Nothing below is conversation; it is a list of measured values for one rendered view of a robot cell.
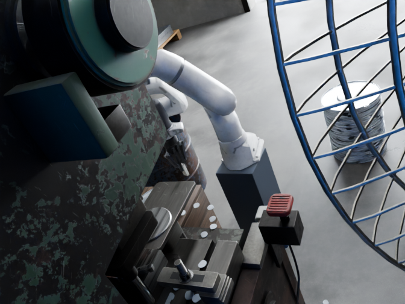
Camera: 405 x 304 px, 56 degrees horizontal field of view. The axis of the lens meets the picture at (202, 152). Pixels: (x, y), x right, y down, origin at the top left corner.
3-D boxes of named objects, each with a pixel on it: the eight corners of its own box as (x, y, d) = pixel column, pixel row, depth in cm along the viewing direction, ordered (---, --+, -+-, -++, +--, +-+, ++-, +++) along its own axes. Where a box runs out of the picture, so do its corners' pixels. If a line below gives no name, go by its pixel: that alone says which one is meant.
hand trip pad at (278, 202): (278, 213, 102) (270, 192, 98) (300, 213, 99) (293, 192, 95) (272, 233, 97) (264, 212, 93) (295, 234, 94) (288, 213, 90)
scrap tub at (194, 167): (166, 169, 271) (136, 113, 246) (218, 166, 250) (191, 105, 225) (138, 213, 242) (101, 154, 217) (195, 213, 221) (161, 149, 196)
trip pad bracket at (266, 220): (279, 253, 112) (261, 206, 102) (313, 255, 107) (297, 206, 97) (275, 270, 108) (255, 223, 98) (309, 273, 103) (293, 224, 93)
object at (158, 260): (122, 257, 103) (114, 246, 100) (168, 261, 95) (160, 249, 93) (104, 286, 96) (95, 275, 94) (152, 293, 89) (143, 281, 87)
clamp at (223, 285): (173, 275, 95) (155, 249, 90) (234, 283, 87) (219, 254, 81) (163, 297, 91) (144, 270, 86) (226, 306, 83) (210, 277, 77)
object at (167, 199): (173, 211, 124) (156, 180, 117) (211, 212, 118) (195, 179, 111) (137, 276, 107) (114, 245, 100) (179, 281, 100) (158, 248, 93)
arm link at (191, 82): (179, 55, 145) (194, 66, 130) (228, 87, 158) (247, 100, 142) (164, 81, 147) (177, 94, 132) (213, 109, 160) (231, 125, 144)
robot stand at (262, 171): (257, 214, 203) (229, 148, 179) (289, 216, 193) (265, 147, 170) (244, 240, 191) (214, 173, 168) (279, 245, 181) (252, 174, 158)
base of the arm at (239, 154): (234, 140, 184) (224, 116, 177) (270, 138, 174) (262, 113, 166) (216, 170, 169) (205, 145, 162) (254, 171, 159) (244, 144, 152)
